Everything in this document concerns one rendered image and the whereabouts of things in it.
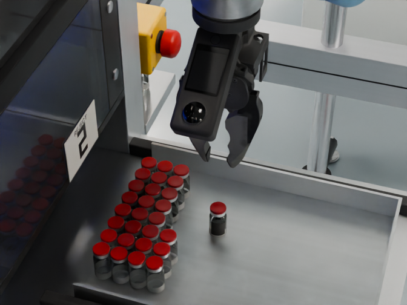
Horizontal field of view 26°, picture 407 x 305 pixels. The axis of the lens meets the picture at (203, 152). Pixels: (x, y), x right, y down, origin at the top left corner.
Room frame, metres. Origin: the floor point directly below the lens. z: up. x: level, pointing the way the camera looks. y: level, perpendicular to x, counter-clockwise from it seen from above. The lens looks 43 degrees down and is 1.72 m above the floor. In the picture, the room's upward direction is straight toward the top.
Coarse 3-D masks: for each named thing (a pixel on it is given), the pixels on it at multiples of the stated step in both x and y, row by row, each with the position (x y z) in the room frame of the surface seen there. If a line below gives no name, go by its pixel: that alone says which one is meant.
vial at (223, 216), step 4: (212, 216) 0.75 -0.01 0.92; (216, 216) 0.75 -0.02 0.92; (220, 216) 0.75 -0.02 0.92; (224, 216) 0.75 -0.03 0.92; (212, 220) 0.75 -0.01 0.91; (216, 220) 0.75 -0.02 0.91; (220, 220) 0.75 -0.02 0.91; (224, 220) 0.75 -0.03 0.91; (212, 236) 0.75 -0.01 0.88; (216, 236) 0.75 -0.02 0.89; (220, 236) 0.75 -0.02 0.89
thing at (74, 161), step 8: (88, 112) 0.80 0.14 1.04; (80, 120) 0.78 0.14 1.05; (88, 120) 0.80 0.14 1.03; (80, 128) 0.78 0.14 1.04; (88, 128) 0.80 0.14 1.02; (96, 128) 0.82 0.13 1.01; (72, 136) 0.76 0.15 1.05; (80, 136) 0.77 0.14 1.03; (88, 136) 0.80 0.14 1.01; (96, 136) 0.81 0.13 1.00; (64, 144) 0.74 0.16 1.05; (72, 144) 0.75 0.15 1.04; (88, 144) 0.79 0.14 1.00; (72, 152) 0.75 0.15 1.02; (72, 160) 0.75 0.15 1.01; (80, 160) 0.77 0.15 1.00; (72, 168) 0.75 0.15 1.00; (72, 176) 0.75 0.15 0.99
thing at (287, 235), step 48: (192, 192) 0.83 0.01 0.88; (240, 192) 0.83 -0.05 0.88; (288, 192) 0.83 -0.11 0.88; (336, 192) 0.81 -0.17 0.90; (192, 240) 0.74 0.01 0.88; (240, 240) 0.74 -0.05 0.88; (288, 240) 0.74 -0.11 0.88; (336, 240) 0.74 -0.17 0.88; (384, 240) 0.74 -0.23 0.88; (96, 288) 0.64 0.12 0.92; (144, 288) 0.67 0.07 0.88; (192, 288) 0.67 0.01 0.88; (240, 288) 0.67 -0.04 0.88; (288, 288) 0.67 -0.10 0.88; (336, 288) 0.67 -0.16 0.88
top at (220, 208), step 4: (212, 204) 0.76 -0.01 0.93; (216, 204) 0.76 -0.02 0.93; (220, 204) 0.76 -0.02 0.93; (224, 204) 0.76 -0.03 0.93; (212, 208) 0.76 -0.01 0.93; (216, 208) 0.76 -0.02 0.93; (220, 208) 0.76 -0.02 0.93; (224, 208) 0.76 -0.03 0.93; (212, 212) 0.75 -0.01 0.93; (216, 212) 0.75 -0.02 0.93; (220, 212) 0.75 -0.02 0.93; (224, 212) 0.75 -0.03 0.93
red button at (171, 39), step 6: (168, 30) 1.01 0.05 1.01; (174, 30) 1.02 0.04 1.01; (162, 36) 1.00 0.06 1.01; (168, 36) 1.00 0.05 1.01; (174, 36) 1.00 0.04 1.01; (180, 36) 1.02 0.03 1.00; (162, 42) 1.00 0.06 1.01; (168, 42) 0.99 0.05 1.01; (174, 42) 1.00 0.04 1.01; (180, 42) 1.01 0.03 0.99; (162, 48) 0.99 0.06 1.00; (168, 48) 0.99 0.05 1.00; (174, 48) 0.99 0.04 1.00; (162, 54) 0.99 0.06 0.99; (168, 54) 0.99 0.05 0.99; (174, 54) 1.00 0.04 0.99
